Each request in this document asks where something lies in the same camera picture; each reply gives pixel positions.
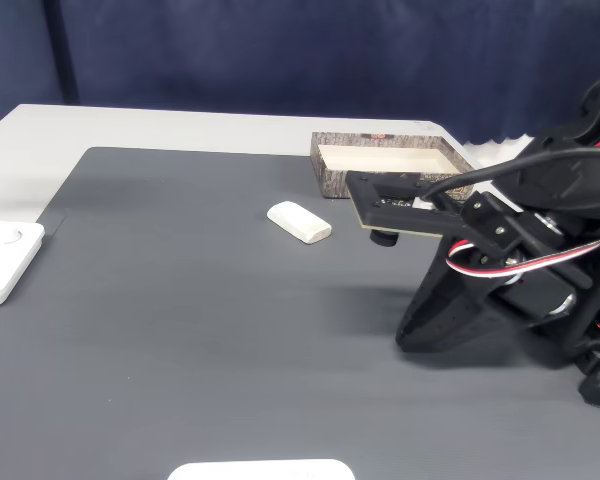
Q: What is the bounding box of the grey table mat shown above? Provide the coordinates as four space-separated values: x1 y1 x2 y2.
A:
0 146 600 480

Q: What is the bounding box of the bark pattern cardboard box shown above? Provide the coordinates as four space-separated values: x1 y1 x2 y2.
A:
309 131 479 201

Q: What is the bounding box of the dark blue curtain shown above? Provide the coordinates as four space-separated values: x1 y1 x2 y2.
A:
0 0 600 146

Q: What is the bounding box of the white rounded flat device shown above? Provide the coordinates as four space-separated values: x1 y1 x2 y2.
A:
167 458 356 480

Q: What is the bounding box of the white block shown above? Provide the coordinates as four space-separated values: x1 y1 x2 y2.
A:
266 199 333 247

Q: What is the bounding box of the white tray with round dimples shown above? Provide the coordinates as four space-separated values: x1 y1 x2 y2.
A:
0 220 46 310

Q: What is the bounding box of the black camera cable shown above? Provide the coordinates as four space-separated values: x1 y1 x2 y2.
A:
422 147 600 202

